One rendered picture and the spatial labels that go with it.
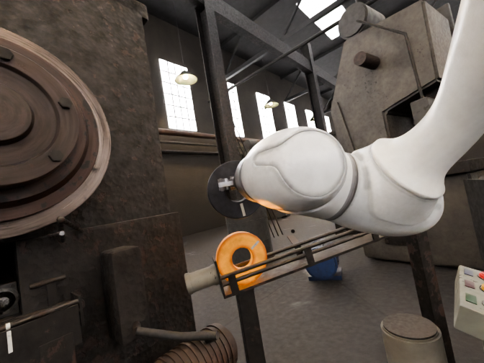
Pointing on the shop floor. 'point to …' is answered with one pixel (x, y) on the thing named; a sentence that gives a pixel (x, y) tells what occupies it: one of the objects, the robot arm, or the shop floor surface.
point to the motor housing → (213, 351)
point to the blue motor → (325, 269)
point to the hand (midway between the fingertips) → (235, 183)
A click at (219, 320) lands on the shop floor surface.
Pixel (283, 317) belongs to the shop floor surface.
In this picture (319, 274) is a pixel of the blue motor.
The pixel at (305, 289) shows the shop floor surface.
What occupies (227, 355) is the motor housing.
